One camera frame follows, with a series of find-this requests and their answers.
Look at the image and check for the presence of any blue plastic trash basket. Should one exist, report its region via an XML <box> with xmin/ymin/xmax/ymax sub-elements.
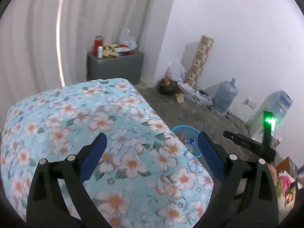
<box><xmin>172</xmin><ymin>125</ymin><xmax>202</xmax><ymax>158</ymax></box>

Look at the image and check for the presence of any person right hand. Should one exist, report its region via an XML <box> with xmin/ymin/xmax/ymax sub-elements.
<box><xmin>267</xmin><ymin>163</ymin><xmax>278</xmax><ymax>186</ymax></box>

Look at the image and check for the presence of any paper bags pile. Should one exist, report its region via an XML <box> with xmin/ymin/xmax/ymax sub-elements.
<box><xmin>275</xmin><ymin>157</ymin><xmax>303</xmax><ymax>216</ymax></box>

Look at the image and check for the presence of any water dispenser with jug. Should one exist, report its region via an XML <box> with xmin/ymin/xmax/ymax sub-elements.
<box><xmin>247</xmin><ymin>90</ymin><xmax>293</xmax><ymax>142</ymax></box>

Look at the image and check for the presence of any large water jug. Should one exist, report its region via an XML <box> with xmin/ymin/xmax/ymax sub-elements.
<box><xmin>212</xmin><ymin>78</ymin><xmax>238</xmax><ymax>115</ymax></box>

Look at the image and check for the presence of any clear plastic bottle blue cap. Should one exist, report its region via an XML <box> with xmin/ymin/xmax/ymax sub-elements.
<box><xmin>184</xmin><ymin>139</ymin><xmax>195</xmax><ymax>153</ymax></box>

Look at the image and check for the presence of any patterned cloth on floor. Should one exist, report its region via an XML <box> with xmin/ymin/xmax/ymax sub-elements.
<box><xmin>177</xmin><ymin>82</ymin><xmax>212</xmax><ymax>107</ymax></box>

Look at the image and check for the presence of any floral blue bed sheet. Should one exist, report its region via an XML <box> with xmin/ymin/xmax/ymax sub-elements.
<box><xmin>1</xmin><ymin>78</ymin><xmax>213</xmax><ymax>227</ymax></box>

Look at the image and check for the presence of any patterned rolled mat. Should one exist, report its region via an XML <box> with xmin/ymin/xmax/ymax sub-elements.
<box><xmin>186</xmin><ymin>35</ymin><xmax>214</xmax><ymax>87</ymax></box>

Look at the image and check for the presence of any dark bag on floor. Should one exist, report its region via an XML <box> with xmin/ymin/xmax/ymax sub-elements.
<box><xmin>158</xmin><ymin>78</ymin><xmax>182</xmax><ymax>95</ymax></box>

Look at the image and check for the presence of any white plastic bag on floor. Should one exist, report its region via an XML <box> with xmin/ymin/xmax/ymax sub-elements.
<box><xmin>165</xmin><ymin>62</ymin><xmax>188</xmax><ymax>82</ymax></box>

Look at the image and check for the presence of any grey bedside cabinet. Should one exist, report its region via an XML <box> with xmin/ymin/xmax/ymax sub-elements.
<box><xmin>87</xmin><ymin>51</ymin><xmax>144</xmax><ymax>85</ymax></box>

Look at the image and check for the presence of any small white bottle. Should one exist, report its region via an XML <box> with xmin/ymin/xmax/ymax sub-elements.
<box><xmin>97</xmin><ymin>46</ymin><xmax>103</xmax><ymax>58</ymax></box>

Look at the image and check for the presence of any yellow snack wrappers pile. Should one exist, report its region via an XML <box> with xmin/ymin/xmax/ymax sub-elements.
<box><xmin>102</xmin><ymin>43</ymin><xmax>131</xmax><ymax>58</ymax></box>

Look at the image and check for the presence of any white curtain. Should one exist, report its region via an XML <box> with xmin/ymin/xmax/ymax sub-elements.
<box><xmin>1</xmin><ymin>0</ymin><xmax>174</xmax><ymax>122</ymax></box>

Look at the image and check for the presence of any red thermos bottle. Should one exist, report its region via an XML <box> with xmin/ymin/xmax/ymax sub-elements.
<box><xmin>93</xmin><ymin>35</ymin><xmax>103</xmax><ymax>56</ymax></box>

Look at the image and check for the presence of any clear plastic bag on cabinet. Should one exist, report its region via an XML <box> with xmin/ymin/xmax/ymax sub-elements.
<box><xmin>119</xmin><ymin>29</ymin><xmax>137</xmax><ymax>51</ymax></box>

